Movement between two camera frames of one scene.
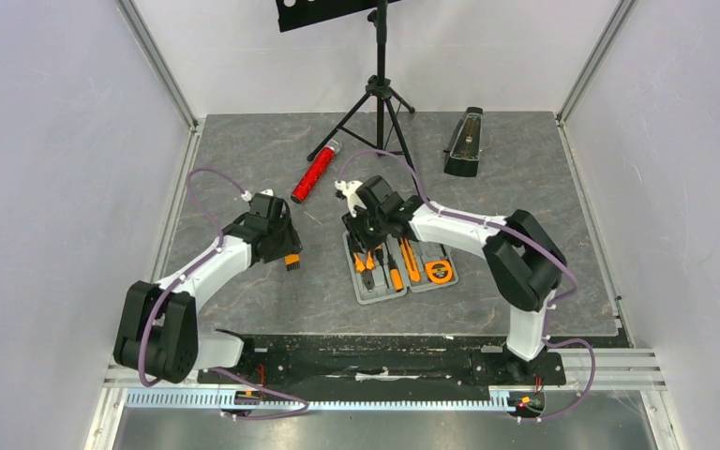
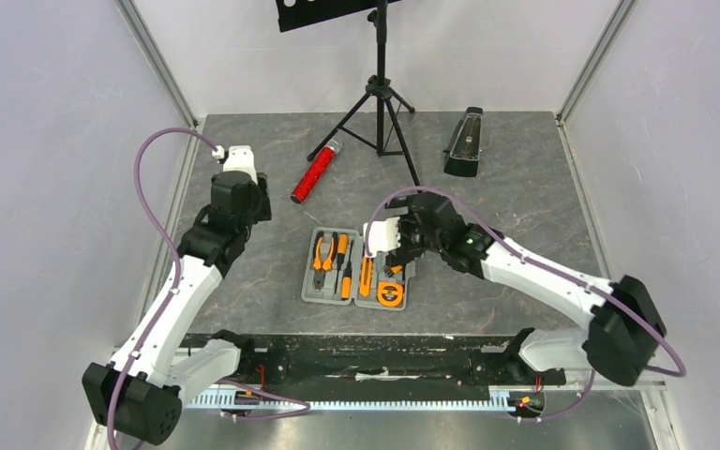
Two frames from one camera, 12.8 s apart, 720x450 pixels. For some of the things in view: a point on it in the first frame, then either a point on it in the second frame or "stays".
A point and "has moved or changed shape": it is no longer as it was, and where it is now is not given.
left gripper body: [285, 239] → [250, 215]
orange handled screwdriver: [395, 274] → [346, 281]
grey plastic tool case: [397, 266] has moved or changed shape
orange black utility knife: [411, 262] → [366, 275]
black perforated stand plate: [295, 14] stays
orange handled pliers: [366, 270] → [322, 267]
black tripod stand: [378, 86] stays
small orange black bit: [292, 262] → [391, 270]
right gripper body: [364, 231] → [402, 247]
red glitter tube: [314, 172] stays
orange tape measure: [439, 272] → [390, 293]
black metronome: [465, 145] stays
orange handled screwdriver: [379, 249] → [342, 246]
